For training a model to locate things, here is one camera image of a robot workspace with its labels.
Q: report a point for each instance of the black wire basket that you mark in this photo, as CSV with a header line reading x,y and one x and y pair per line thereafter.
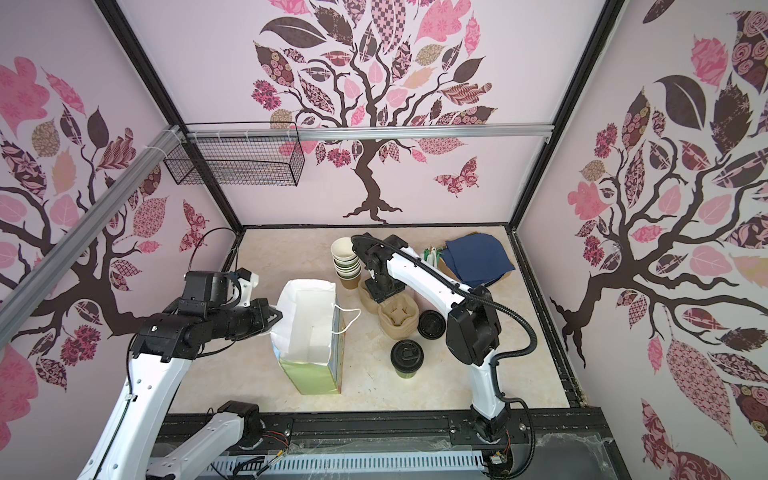
x,y
259,153

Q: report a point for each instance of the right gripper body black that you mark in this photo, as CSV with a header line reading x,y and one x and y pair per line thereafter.
x,y
383,289

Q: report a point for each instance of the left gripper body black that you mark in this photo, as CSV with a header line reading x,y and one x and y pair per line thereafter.
x,y
239,322

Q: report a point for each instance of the brown pulp cup carrier stack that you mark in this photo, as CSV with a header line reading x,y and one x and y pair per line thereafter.
x,y
368,303

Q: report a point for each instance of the white slotted cable duct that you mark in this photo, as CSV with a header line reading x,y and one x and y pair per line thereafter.
x,y
346,465

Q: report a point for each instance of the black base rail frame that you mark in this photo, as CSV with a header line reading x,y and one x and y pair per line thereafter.
x,y
539,443

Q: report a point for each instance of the stack of paper cups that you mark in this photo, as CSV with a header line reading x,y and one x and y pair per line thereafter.
x,y
346,263

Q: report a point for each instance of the cardboard box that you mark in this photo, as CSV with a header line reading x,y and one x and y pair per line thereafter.
x,y
477,266

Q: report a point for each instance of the dark blue napkins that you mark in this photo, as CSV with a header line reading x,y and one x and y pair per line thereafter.
x,y
476,240

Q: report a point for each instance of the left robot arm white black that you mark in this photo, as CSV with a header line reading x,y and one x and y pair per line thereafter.
x,y
157,359

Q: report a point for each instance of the black coffee lid stack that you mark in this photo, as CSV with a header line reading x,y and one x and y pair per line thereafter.
x,y
431,325

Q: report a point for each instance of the paper gift bag with handles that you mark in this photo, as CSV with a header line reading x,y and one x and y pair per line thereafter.
x,y
308,341

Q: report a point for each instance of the green paper cup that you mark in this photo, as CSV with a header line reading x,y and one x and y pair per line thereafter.
x,y
406,373

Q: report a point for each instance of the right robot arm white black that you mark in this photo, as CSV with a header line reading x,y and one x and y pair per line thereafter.
x,y
473,328

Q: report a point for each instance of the aluminium rail left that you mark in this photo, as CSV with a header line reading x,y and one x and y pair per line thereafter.
x,y
19,305

